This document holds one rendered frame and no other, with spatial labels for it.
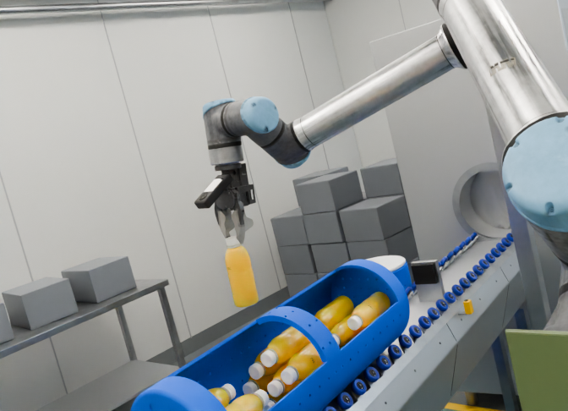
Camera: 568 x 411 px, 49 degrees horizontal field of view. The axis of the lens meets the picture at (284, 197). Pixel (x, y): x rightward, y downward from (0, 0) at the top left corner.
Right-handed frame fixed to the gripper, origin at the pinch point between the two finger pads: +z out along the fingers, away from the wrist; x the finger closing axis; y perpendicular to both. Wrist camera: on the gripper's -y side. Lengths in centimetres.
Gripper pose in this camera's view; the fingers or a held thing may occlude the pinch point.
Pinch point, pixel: (232, 239)
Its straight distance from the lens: 168.0
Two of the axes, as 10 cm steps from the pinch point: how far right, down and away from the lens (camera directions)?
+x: -7.5, 0.4, 6.6
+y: 6.5, -1.6, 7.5
